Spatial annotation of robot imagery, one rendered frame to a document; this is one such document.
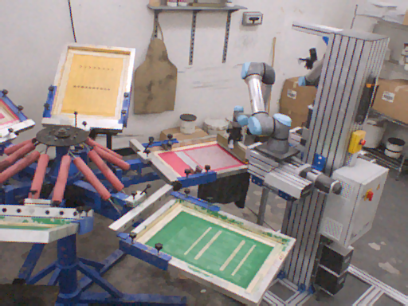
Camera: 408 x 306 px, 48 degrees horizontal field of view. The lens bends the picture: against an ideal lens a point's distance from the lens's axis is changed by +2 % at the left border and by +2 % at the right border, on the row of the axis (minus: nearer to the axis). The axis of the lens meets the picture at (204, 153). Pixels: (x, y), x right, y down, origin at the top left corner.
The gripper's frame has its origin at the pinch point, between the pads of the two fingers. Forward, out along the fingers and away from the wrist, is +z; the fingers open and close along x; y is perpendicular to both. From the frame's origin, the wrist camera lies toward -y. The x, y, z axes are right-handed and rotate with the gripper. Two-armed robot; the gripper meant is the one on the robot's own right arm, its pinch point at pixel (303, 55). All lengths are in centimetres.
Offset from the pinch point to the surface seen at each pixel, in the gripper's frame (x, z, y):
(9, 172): -225, -63, 21
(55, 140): -199, -57, 10
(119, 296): -177, -62, 137
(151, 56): -85, 173, 35
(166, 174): -136, -62, 45
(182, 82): -48, 187, 76
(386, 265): 52, -73, 177
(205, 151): -91, -16, 60
